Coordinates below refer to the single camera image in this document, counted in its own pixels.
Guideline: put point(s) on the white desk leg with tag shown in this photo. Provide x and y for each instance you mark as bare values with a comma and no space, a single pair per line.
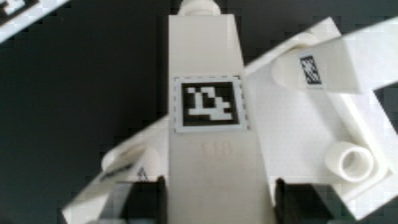
348,65

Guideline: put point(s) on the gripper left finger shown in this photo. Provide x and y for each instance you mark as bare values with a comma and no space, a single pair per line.
144,208

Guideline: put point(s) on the white desk top tray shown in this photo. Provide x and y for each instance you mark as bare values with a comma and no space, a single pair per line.
327,139

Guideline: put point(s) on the fiducial marker sheet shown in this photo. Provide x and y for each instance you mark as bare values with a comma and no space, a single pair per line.
19,13

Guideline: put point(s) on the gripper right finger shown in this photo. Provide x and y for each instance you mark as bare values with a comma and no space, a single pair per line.
298,205

